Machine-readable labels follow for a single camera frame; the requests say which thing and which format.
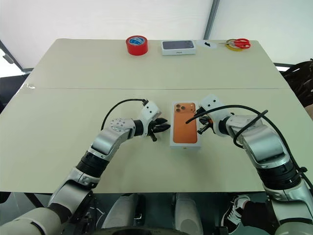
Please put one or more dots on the phone box with dark print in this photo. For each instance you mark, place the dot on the phone box with dark print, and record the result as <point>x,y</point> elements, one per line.
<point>178,47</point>

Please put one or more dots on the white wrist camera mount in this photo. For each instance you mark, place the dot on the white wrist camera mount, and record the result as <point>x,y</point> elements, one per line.
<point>211,102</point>
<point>150,110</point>

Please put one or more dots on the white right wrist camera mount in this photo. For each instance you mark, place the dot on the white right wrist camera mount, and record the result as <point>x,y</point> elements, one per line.
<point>211,102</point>

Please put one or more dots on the black trouser leg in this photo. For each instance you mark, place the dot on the black trouser leg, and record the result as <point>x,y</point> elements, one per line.
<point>259,214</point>

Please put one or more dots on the black table leg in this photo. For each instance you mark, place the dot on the black table leg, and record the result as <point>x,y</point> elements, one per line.
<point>36,200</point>

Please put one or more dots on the clear tape scrap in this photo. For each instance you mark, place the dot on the clear tape scrap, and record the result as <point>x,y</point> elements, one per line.
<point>31,86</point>

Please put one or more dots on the yellow tape roll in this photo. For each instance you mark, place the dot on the yellow tape roll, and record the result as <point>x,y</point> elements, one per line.
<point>233,48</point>

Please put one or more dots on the white phone box lid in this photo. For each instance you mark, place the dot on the white phone box lid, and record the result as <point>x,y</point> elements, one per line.
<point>184,132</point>

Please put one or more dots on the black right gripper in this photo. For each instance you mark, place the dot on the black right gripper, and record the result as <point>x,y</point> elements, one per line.
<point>210,123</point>

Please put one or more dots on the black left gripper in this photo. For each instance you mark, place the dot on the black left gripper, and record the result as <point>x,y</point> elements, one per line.
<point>151,128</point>

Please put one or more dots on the dark chair beside table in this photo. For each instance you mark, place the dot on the dark chair beside table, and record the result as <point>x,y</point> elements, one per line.
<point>298,83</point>

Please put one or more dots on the grey metal pole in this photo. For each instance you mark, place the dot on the grey metal pole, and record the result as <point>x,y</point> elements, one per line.
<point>211,19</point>

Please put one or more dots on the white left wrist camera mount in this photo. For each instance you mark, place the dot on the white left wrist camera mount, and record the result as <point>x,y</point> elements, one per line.
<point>150,110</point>

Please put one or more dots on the black and white sneaker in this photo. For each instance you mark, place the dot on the black and white sneaker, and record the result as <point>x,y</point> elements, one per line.
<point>234,213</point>

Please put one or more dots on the red tape roll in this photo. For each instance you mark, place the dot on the red tape roll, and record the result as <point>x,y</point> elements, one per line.
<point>137,46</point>

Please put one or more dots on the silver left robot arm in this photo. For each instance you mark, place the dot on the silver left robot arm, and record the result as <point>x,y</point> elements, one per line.
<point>105,144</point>

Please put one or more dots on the grey window frame bar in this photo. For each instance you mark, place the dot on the grey window frame bar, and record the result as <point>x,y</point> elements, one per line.
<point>12,57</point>

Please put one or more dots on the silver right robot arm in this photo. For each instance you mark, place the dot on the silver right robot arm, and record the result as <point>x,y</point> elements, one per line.
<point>264,144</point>

